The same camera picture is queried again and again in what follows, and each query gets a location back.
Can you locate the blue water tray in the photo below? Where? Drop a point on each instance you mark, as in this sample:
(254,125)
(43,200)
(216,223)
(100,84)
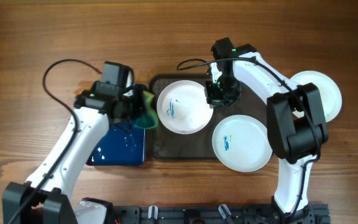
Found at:
(123,145)

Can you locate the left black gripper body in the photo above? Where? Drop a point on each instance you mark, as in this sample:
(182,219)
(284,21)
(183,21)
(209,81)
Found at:
(133,107)

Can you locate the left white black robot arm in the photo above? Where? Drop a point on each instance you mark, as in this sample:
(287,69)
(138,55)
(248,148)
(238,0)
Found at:
(45,195)

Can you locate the dark brown serving tray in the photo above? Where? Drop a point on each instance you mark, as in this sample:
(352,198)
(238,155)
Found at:
(165,145)

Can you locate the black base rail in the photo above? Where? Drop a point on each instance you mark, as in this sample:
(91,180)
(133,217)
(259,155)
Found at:
(249,214)

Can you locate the green yellow sponge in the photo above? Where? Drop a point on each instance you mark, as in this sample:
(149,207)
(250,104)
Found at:
(149,120)

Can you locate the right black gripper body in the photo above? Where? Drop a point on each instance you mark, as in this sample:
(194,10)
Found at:
(221,97)

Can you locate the white plate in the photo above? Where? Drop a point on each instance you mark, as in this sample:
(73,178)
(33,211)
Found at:
(240,143)
(182,107)
(330,93)

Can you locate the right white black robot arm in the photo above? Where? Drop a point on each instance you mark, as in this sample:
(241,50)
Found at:
(296,125)

